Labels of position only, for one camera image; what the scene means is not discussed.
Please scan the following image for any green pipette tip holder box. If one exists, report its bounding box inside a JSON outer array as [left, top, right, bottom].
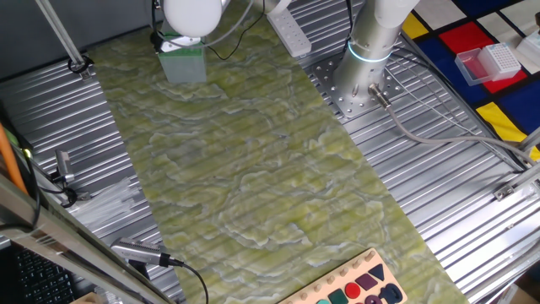
[[158, 35, 208, 84]]

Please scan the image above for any green marble pattern mat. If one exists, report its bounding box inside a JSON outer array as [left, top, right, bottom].
[[86, 12, 472, 304]]

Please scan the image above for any white power strip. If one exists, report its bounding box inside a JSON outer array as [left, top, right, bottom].
[[267, 8, 313, 59]]

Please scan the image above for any wooden shape puzzle board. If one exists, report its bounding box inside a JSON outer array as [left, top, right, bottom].
[[276, 247, 409, 304]]

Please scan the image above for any navy triangle puzzle piece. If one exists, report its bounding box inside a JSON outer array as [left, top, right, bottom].
[[368, 263, 386, 282]]

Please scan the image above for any dark green square puzzle piece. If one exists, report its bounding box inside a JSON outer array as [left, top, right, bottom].
[[327, 288, 349, 304]]

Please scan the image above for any red circle puzzle piece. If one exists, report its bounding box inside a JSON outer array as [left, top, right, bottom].
[[344, 281, 362, 300]]

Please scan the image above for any purple square puzzle piece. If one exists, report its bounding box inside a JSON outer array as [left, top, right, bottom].
[[354, 273, 379, 292]]

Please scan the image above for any clear plastic box lid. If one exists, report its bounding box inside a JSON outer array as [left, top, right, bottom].
[[454, 47, 493, 86]]

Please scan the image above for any colourful checked cloth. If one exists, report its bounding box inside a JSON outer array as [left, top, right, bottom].
[[400, 0, 540, 162]]

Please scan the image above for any small wooden block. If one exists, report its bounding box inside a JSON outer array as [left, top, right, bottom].
[[69, 291, 102, 304]]

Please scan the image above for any aluminium pole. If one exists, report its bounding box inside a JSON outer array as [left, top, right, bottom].
[[35, 0, 92, 81]]

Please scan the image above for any black keyboard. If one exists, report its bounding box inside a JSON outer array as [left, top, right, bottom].
[[14, 247, 77, 304]]

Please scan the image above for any white plastic box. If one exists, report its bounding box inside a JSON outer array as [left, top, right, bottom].
[[516, 29, 540, 67]]

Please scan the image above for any cardboard box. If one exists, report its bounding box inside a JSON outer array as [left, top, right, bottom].
[[499, 274, 540, 304]]

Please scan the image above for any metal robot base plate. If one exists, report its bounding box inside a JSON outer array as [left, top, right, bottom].
[[310, 50, 407, 119]]

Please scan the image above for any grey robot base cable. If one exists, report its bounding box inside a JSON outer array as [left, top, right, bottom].
[[367, 83, 537, 166]]

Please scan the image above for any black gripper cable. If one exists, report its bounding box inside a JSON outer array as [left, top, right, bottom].
[[205, 0, 267, 62]]

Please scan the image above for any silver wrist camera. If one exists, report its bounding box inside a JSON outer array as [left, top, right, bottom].
[[159, 35, 203, 54]]

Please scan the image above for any black ribbed camera cable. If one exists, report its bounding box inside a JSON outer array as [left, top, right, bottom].
[[168, 257, 210, 304]]

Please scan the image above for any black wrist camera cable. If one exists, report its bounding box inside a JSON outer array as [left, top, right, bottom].
[[149, 0, 166, 55]]

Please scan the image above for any silver ribbed camera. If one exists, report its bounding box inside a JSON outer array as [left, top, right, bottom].
[[110, 237, 172, 268]]

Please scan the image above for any black camera stand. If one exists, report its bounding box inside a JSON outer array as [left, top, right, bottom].
[[127, 259, 152, 280]]

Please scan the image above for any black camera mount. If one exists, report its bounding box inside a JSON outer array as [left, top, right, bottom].
[[49, 171, 80, 209]]

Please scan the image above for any small silver camera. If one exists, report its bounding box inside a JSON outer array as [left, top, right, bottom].
[[54, 149, 76, 183]]

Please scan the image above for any aluminium frame beam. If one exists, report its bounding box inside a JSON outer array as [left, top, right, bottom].
[[0, 172, 176, 304]]

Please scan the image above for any thin black cable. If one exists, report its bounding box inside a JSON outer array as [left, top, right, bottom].
[[23, 154, 42, 229]]

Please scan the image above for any metal corner bracket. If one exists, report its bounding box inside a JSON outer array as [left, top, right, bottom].
[[493, 183, 518, 202]]

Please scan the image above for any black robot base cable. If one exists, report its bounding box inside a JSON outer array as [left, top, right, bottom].
[[391, 44, 527, 172]]

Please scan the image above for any aluminium frame bar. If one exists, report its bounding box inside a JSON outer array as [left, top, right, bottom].
[[505, 162, 540, 191]]

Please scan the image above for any orange cable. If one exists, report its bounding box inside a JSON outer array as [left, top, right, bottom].
[[0, 122, 29, 196]]

